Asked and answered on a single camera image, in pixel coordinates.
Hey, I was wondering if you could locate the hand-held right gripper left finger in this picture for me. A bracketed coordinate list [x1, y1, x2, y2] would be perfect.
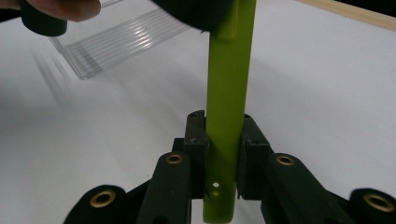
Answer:
[136, 109, 209, 224]

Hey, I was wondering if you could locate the green cartoon phone case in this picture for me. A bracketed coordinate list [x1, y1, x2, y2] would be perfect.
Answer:
[202, 0, 258, 224]

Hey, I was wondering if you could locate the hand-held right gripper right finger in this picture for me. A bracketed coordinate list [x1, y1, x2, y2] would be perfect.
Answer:
[237, 113, 356, 224]

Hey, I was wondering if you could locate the clear plastic tray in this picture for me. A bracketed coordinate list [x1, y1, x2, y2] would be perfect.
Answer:
[48, 0, 192, 80]

